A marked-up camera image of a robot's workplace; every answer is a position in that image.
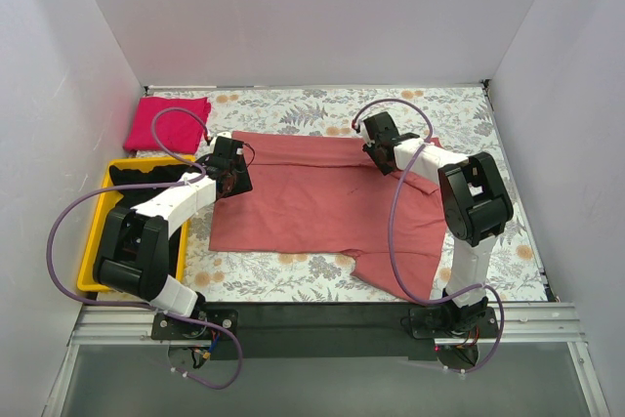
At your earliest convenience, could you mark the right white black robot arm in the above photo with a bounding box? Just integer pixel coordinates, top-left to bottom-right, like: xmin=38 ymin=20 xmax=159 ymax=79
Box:
xmin=353 ymin=111 xmax=514 ymax=337

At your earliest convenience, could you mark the floral patterned table mat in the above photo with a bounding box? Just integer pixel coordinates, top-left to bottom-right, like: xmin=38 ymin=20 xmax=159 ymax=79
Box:
xmin=153 ymin=87 xmax=548 ymax=302

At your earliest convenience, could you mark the yellow plastic bin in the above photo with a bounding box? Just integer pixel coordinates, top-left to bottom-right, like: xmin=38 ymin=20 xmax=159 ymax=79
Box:
xmin=76 ymin=156 xmax=190 ymax=293

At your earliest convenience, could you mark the salmon pink t shirt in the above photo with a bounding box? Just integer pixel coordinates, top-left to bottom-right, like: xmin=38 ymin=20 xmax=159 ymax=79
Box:
xmin=209 ymin=131 xmax=446 ymax=298

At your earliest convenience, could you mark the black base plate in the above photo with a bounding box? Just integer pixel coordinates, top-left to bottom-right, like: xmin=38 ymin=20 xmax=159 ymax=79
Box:
xmin=150 ymin=301 xmax=499 ymax=360

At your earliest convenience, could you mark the black t shirt in bin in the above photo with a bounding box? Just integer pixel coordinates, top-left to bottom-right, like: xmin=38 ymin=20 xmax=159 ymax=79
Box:
xmin=108 ymin=164 xmax=188 ymax=208

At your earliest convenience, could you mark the aluminium frame rail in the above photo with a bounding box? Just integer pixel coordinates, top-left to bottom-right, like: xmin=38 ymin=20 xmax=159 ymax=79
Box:
xmin=44 ymin=303 xmax=609 ymax=416

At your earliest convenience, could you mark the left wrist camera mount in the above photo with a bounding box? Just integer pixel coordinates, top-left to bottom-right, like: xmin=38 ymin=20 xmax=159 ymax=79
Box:
xmin=207 ymin=132 xmax=232 ymax=145

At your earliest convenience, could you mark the folded magenta t shirt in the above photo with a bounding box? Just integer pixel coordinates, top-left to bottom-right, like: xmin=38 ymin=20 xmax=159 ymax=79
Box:
xmin=123 ymin=97 xmax=211 ymax=154

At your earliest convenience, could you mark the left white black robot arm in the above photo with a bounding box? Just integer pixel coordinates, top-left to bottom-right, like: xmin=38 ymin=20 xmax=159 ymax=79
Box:
xmin=93 ymin=134 xmax=252 ymax=339

